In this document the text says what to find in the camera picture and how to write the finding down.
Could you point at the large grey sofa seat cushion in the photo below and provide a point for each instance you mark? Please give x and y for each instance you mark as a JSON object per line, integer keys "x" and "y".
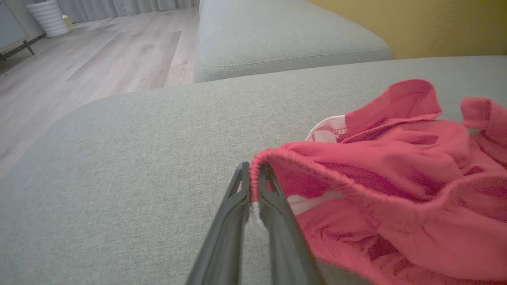
{"x": 138, "y": 178}

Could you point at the white ribbed planter pot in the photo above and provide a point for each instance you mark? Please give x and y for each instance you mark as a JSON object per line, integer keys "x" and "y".
{"x": 49, "y": 18}

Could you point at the large yellow sofa back cushion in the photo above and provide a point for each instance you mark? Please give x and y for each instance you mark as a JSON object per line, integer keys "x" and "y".
{"x": 435, "y": 23}

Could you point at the small yellowish floor object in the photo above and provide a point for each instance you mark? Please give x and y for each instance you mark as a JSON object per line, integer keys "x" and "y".
{"x": 68, "y": 22}

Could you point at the red shorts white waistband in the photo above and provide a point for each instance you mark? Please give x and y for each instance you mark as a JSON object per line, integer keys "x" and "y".
{"x": 396, "y": 178}

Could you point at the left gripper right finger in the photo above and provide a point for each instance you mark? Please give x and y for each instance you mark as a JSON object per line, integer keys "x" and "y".
{"x": 283, "y": 237}

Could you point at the grey pleated curtain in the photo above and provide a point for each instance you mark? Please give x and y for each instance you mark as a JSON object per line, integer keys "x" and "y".
{"x": 130, "y": 6}

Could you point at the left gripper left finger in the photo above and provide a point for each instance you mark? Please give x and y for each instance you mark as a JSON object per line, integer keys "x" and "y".
{"x": 225, "y": 237}

